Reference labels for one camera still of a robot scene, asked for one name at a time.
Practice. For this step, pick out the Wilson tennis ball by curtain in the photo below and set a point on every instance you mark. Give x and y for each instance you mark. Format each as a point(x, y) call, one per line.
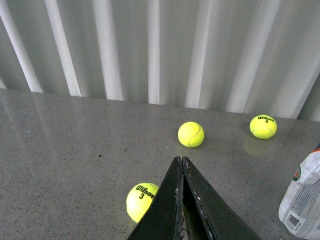
point(263, 127)

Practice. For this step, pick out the white tennis ball can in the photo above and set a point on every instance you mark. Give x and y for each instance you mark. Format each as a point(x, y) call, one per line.
point(299, 209)

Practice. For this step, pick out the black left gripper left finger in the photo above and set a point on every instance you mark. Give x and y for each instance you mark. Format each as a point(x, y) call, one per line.
point(164, 219)

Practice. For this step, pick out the Wilson tennis ball far left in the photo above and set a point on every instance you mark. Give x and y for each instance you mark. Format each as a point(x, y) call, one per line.
point(191, 134)

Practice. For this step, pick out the white pleated curtain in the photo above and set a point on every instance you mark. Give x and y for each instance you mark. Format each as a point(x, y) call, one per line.
point(239, 56)

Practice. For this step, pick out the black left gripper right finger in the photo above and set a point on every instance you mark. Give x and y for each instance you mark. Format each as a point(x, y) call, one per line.
point(207, 215)

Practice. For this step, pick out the Wilson 3 tennis ball near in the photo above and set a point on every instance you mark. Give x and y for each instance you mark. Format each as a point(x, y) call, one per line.
point(139, 199)

